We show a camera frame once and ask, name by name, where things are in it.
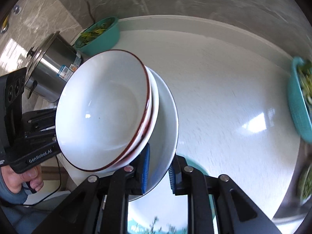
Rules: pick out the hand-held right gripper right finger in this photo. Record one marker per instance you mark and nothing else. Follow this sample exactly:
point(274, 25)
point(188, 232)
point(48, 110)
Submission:
point(171, 178)

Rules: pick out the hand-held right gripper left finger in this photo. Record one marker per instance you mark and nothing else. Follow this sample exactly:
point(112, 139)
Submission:
point(145, 168)

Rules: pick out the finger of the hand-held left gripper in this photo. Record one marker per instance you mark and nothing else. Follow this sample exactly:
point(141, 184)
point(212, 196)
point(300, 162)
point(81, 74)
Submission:
point(40, 124)

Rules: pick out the large teal floral plate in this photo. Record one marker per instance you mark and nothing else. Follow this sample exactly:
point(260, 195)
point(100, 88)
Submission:
point(158, 212)

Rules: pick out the white bowl with dark rim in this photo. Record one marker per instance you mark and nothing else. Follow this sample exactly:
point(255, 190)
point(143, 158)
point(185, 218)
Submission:
point(102, 107)
point(156, 97)

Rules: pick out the person's left hand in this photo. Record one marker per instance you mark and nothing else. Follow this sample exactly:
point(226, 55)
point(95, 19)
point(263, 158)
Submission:
point(14, 180)

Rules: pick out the stainless steel pot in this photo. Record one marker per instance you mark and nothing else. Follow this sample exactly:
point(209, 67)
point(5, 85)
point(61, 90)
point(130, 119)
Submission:
point(56, 68)

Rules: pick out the person's blue trousers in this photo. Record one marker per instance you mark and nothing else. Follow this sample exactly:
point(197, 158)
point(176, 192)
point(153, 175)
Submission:
point(24, 221)

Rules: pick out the teal bowl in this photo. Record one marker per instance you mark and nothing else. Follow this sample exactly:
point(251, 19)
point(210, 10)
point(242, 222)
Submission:
point(104, 43)

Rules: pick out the green and yellow vegetable strips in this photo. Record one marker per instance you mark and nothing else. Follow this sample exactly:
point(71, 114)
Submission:
point(95, 33)

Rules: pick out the steel sink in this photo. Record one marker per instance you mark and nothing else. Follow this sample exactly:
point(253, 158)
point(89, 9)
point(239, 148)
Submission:
point(291, 175)

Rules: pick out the clear glass bowl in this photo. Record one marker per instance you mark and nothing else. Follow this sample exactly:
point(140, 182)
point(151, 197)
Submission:
point(298, 196)

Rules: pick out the chopped green vegetables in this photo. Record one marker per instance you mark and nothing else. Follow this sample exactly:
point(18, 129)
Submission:
point(306, 185)

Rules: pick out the teal plastic colander basket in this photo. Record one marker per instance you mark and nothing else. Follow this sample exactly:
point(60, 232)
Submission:
point(296, 107)

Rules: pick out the leafy green vegetables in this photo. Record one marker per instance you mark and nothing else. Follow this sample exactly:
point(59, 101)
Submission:
point(307, 82)

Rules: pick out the round metal wall knob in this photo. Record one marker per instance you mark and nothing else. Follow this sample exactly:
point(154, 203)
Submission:
point(17, 9)
point(3, 28)

